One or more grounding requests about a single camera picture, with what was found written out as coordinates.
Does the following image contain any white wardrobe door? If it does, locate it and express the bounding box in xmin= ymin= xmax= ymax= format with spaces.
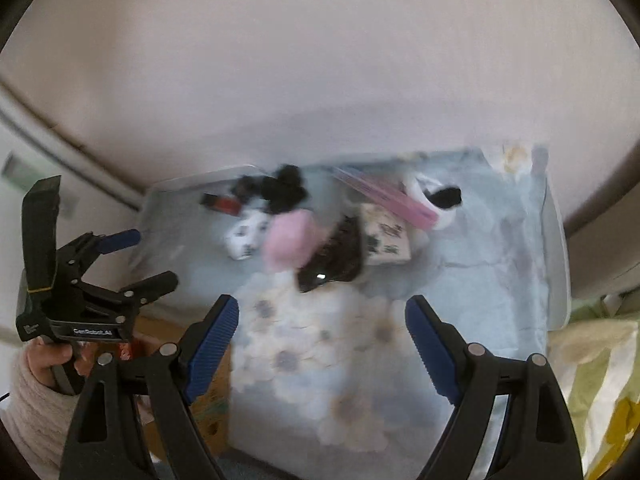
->
xmin=0 ymin=85 xmax=146 ymax=346

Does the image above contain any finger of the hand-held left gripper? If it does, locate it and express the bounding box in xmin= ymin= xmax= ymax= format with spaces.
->
xmin=57 ymin=229 xmax=142 ymax=281
xmin=75 ymin=271 xmax=180 ymax=311

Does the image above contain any white patterned packet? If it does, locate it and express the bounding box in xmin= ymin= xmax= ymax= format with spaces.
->
xmin=361 ymin=202 xmax=413 ymax=267

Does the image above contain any black hair claw clip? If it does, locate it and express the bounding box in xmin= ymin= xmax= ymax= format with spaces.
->
xmin=295 ymin=215 xmax=368 ymax=295

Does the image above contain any cardboard box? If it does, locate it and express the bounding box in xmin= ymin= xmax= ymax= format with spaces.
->
xmin=117 ymin=312 xmax=233 ymax=456

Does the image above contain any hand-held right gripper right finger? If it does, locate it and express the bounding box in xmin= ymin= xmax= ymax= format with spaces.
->
xmin=404 ymin=294 xmax=586 ymax=480

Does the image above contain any person's left hand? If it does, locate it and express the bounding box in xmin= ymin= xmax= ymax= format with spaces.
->
xmin=25 ymin=340 xmax=85 ymax=391

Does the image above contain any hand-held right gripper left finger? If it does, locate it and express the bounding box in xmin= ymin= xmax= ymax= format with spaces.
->
xmin=59 ymin=294 xmax=240 ymax=480

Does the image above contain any green yellow blanket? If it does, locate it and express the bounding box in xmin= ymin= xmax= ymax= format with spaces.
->
xmin=547 ymin=295 xmax=640 ymax=480

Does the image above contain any white black patterned sock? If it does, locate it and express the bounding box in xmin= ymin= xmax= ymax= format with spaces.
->
xmin=223 ymin=208 xmax=273 ymax=261

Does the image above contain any white tape roll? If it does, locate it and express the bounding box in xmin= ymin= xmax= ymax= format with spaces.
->
xmin=404 ymin=172 xmax=462 ymax=231

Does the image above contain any blue floral tablecloth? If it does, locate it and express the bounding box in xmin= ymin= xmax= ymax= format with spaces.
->
xmin=132 ymin=147 xmax=551 ymax=480

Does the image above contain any person's left forearm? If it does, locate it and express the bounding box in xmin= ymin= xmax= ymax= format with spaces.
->
xmin=0 ymin=355 xmax=83 ymax=463

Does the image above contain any pink fluffy towel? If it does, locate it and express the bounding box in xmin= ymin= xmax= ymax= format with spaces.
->
xmin=262 ymin=210 xmax=326 ymax=273

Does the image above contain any grey recessed door handle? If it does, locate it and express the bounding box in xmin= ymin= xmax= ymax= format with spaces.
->
xmin=0 ymin=152 xmax=81 ymax=211

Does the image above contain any beige padded headboard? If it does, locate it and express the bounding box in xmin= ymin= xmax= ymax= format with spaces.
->
xmin=565 ymin=145 xmax=640 ymax=296

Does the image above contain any black hair scrunchie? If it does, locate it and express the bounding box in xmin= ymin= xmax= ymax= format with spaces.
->
xmin=232 ymin=164 xmax=308 ymax=213

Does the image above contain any red snack packet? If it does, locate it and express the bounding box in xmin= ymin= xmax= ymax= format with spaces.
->
xmin=200 ymin=192 xmax=242 ymax=217

